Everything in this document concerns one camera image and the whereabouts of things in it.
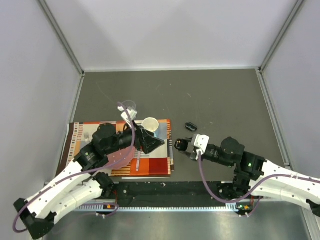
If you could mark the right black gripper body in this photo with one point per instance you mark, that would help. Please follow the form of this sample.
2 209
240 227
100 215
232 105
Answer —
205 156

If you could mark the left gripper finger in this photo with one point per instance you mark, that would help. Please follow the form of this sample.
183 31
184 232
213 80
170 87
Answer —
153 137
151 146

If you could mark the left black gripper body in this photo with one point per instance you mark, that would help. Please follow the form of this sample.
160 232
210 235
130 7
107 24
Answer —
141 144

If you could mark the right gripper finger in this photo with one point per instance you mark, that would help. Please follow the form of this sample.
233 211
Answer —
187 140
190 155

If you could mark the black round earbud case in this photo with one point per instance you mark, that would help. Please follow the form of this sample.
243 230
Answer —
191 126

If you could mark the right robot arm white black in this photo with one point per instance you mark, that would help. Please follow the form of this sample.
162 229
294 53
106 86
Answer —
253 174

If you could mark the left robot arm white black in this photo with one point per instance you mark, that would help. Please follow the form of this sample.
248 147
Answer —
84 179

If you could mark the white blue mug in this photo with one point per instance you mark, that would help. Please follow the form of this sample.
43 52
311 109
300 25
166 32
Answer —
151 124

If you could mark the pink polka dot plate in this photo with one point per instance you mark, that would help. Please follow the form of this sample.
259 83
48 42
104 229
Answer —
121 158

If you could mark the clear plastic cup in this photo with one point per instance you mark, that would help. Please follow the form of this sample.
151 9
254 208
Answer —
130 105

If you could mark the silver fork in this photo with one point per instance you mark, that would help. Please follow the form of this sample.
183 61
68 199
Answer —
87 137

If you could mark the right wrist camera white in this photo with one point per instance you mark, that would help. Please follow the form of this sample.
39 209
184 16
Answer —
200 143

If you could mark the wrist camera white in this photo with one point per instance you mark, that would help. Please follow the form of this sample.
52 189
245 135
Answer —
127 113
200 143

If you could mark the knife with orange handle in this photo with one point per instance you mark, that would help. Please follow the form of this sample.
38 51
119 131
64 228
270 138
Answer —
138 159

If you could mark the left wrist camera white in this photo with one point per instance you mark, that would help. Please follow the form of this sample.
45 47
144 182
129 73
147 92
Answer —
127 113

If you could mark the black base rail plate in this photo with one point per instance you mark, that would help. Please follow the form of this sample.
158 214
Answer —
164 195

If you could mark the white comb cable duct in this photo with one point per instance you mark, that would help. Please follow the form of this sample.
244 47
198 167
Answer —
96 206

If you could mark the aluminium frame post left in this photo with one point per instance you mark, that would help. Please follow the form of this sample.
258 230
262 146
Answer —
60 35

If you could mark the aluminium frame post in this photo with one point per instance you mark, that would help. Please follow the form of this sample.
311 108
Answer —
60 35
298 5

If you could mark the aluminium frame post right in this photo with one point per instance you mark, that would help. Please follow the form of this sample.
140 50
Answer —
298 5

